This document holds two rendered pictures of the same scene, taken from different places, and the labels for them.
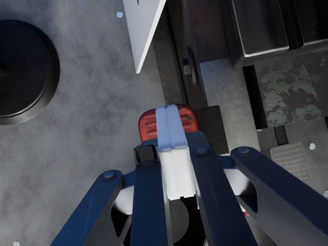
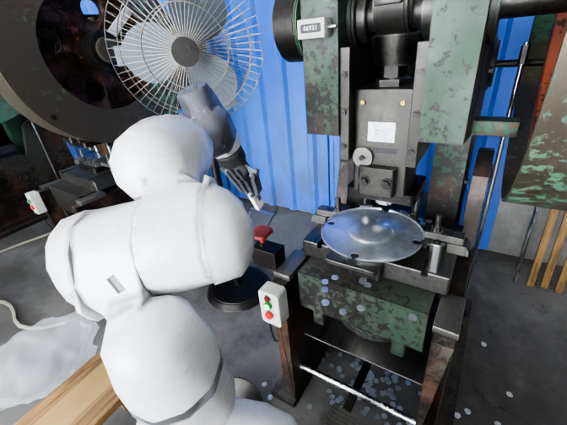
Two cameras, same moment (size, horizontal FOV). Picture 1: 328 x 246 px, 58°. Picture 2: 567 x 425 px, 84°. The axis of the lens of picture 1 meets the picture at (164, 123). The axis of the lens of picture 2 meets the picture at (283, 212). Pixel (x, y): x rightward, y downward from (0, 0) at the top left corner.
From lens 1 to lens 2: 0.92 m
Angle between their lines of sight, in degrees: 58
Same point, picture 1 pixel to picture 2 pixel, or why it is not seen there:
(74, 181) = not seen: hidden behind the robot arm
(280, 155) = (337, 414)
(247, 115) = (294, 266)
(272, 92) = (309, 265)
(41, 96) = (240, 303)
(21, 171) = not seen: hidden behind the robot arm
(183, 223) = not seen: outside the picture
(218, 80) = (296, 255)
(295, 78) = (320, 266)
